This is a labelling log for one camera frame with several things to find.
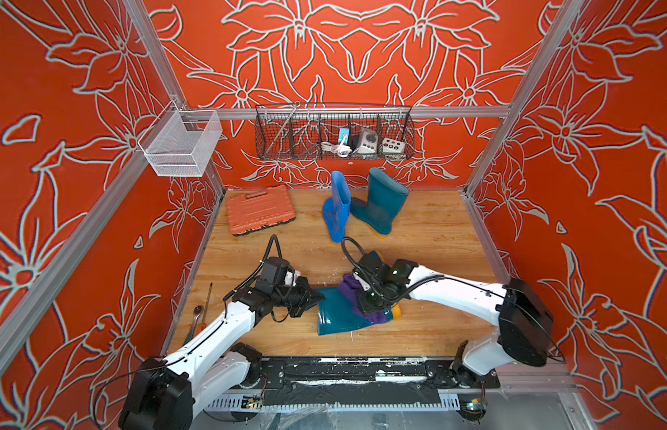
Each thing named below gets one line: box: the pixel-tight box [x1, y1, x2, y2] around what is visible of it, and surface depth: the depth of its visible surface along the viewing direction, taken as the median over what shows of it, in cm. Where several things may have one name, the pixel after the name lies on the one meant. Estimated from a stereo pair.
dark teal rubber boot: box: [316, 286, 403, 336], surface depth 79 cm
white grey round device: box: [356, 129, 379, 155], surface depth 93 cm
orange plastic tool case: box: [225, 184, 296, 237], surface depth 109 cm
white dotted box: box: [381, 137, 407, 155], surface depth 96 cm
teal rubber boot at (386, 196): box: [349, 167, 410, 238], surface depth 91 cm
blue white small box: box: [337, 127, 351, 145], surface depth 85 cm
